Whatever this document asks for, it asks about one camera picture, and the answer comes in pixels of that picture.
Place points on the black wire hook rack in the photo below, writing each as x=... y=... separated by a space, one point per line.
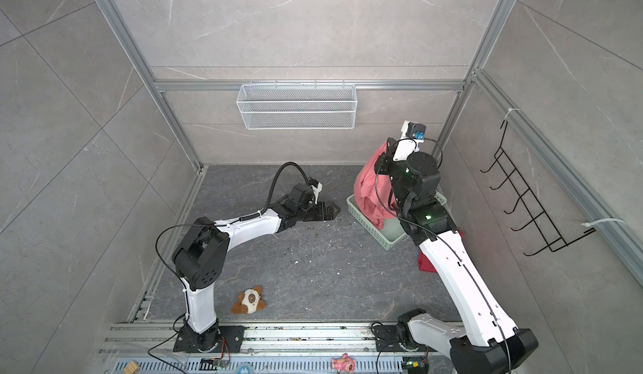
x=527 y=200

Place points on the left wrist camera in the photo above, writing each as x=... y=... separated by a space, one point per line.
x=316 y=187

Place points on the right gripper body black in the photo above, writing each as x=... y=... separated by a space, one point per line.
x=388 y=166

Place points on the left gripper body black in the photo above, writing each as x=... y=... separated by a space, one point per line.
x=318 y=211

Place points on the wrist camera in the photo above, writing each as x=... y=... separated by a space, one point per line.
x=412 y=135
x=316 y=187

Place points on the white wire mesh shelf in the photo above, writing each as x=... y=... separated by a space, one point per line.
x=297 y=106

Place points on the pink plush toy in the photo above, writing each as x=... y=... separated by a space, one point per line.
x=344 y=364

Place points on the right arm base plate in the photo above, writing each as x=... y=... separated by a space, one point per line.
x=387 y=338

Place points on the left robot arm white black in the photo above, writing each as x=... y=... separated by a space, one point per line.
x=199 y=261

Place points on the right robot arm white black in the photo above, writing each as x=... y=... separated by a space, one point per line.
x=488 y=340

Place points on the pink t shirt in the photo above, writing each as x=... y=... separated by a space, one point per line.
x=366 y=189

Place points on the dark red folded t shirt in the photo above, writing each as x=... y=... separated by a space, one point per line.
x=427 y=261

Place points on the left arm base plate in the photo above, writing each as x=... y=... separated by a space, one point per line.
x=217 y=339

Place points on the small wooden block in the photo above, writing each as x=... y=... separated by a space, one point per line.
x=131 y=367

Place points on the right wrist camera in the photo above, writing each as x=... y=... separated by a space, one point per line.
x=412 y=135

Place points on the brown white plush toy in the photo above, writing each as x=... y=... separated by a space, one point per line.
x=249 y=302

